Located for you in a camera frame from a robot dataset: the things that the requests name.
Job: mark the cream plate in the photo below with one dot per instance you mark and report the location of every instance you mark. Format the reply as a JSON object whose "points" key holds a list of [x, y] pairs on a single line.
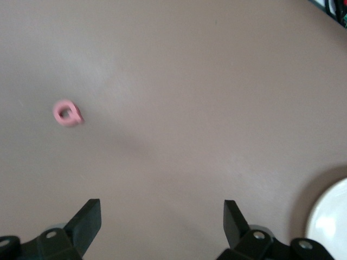
{"points": [[330, 222]]}

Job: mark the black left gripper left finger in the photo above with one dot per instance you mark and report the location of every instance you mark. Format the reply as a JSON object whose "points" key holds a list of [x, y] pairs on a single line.
{"points": [[67, 243]]}

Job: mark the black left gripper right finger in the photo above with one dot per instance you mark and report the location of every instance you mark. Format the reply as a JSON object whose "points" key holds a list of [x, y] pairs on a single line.
{"points": [[252, 246]]}

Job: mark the pink foam letter Q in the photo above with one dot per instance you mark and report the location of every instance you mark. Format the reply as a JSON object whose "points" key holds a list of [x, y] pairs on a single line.
{"points": [[58, 116]]}

